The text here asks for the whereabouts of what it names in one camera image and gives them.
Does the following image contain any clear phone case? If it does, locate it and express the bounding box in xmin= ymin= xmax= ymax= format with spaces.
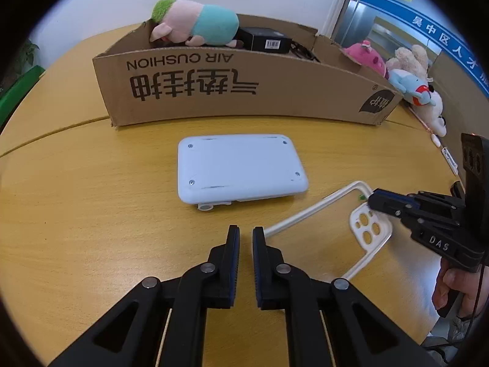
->
xmin=263 ymin=180 xmax=393 ymax=280

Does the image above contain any blue wall sign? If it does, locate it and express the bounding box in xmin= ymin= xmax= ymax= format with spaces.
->
xmin=361 ymin=0 xmax=489 ymax=96

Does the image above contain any brown cardboard box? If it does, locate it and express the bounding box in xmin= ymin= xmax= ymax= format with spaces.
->
xmin=92 ymin=13 xmax=403 ymax=128

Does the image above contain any pink and teal plush pig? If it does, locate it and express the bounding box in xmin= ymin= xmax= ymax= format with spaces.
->
xmin=149 ymin=0 xmax=245 ymax=48

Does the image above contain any person's right hand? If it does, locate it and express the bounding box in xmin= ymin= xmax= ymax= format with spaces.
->
xmin=432 ymin=265 xmax=486 ymax=320

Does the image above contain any large potted green plant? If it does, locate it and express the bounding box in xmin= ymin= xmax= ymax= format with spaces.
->
xmin=17 ymin=38 xmax=41 ymax=73

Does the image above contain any green tablecloth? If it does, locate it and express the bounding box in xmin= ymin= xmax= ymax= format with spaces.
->
xmin=0 ymin=65 xmax=46 ymax=131

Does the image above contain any beige plush toy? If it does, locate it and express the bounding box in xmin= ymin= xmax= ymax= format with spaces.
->
xmin=385 ymin=45 xmax=430 ymax=81

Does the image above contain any white plastic device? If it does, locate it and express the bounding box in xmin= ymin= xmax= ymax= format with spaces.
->
xmin=178 ymin=134 xmax=309 ymax=212

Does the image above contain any glass door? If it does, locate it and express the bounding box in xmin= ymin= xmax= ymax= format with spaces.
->
xmin=332 ymin=0 xmax=489 ymax=96

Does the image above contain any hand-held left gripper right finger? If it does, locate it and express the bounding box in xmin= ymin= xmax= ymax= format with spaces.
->
xmin=251 ymin=226 xmax=440 ymax=367

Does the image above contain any pink plush toy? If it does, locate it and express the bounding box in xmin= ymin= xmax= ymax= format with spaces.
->
xmin=342 ymin=40 xmax=389 ymax=80

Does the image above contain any black cable bundle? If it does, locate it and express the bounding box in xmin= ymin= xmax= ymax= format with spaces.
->
xmin=290 ymin=42 xmax=322 ymax=64

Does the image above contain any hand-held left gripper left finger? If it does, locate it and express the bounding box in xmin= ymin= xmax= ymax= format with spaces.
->
xmin=50 ymin=225 xmax=241 ymax=367

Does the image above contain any white plush toy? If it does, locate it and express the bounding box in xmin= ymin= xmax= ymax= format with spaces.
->
xmin=414 ymin=88 xmax=447 ymax=137

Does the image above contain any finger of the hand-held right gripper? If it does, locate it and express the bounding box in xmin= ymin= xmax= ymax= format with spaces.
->
xmin=372 ymin=188 xmax=465 ymax=209
xmin=367 ymin=195 xmax=463 ymax=230

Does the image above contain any blue plush elephant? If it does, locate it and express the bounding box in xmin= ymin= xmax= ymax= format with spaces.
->
xmin=388 ymin=69 xmax=436 ymax=107

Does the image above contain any black product box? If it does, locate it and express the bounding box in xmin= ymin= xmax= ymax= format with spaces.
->
xmin=233 ymin=27 xmax=293 ymax=54

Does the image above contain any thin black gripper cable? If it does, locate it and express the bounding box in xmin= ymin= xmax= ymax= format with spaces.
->
xmin=424 ymin=264 xmax=487 ymax=350

